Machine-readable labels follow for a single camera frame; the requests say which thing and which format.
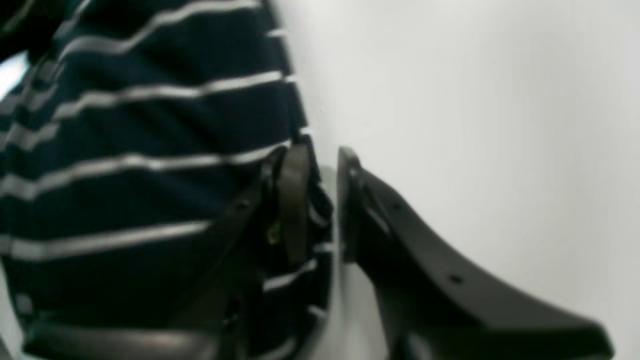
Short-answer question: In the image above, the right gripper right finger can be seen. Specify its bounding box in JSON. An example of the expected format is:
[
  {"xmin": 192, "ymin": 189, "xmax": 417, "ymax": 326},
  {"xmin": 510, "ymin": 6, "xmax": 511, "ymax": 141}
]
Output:
[{"xmin": 337, "ymin": 146, "xmax": 615, "ymax": 360}]

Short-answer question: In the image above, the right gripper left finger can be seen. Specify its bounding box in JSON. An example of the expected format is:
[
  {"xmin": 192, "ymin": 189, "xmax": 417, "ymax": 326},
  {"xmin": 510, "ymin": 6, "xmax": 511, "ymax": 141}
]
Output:
[{"xmin": 22, "ymin": 144, "xmax": 311, "ymax": 360}]

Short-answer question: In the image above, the navy white striped T-shirt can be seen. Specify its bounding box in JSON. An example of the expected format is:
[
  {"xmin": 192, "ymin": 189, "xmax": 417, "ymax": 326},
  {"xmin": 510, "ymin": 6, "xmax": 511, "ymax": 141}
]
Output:
[{"xmin": 1, "ymin": 0, "xmax": 313, "ymax": 337}]

